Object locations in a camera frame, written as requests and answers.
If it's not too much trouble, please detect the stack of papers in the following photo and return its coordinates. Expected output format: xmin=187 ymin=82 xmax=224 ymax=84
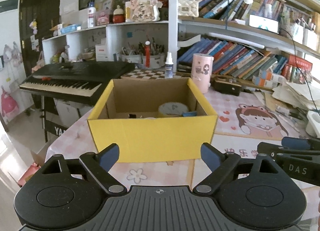
xmin=271 ymin=81 xmax=319 ymax=115

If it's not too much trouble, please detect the white quilted handbag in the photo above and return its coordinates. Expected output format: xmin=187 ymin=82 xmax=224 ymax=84
xmin=177 ymin=0 xmax=199 ymax=18

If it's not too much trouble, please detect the orange white box lower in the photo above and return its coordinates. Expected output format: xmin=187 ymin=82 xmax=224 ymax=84
xmin=252 ymin=76 xmax=278 ymax=89

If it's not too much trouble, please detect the row of books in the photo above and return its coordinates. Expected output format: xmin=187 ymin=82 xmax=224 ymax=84
xmin=177 ymin=37 xmax=312 ymax=83

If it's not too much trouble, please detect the pink cylindrical container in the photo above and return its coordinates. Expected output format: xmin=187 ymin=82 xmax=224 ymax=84
xmin=191 ymin=53 xmax=214 ymax=94

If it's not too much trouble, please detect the pink floral figurine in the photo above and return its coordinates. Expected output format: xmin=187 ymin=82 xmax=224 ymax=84
xmin=131 ymin=0 xmax=163 ymax=22

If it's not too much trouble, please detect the orange white box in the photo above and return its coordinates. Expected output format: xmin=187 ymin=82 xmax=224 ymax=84
xmin=252 ymin=76 xmax=278 ymax=89
xmin=259 ymin=70 xmax=287 ymax=84

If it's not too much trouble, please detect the yellow cardboard box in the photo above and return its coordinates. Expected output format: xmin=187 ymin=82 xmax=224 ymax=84
xmin=87 ymin=78 xmax=218 ymax=163

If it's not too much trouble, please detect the white spray bottle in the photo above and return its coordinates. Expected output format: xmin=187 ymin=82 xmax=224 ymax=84
xmin=164 ymin=52 xmax=174 ymax=79

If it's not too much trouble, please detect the wooden chessboard box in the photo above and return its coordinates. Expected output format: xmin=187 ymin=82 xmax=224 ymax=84
xmin=121 ymin=68 xmax=186 ymax=79

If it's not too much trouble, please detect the dark wooden organizer box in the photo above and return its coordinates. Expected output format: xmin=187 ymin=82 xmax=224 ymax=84
xmin=213 ymin=76 xmax=242 ymax=96

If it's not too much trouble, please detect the black electronic keyboard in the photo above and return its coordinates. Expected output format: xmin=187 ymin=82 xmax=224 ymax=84
xmin=19 ymin=61 xmax=135 ymax=106

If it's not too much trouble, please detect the round tape roll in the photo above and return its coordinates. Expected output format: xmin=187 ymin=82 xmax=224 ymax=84
xmin=158 ymin=102 xmax=189 ymax=118

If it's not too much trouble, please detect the black cable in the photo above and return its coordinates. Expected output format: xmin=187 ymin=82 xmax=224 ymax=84
xmin=278 ymin=27 xmax=320 ymax=114

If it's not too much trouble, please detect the white shelf unit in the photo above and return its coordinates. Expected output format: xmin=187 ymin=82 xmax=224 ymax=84
xmin=42 ymin=9 xmax=319 ymax=63

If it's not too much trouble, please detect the orange white box upper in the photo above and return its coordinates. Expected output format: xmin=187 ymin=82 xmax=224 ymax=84
xmin=259 ymin=70 xmax=287 ymax=84

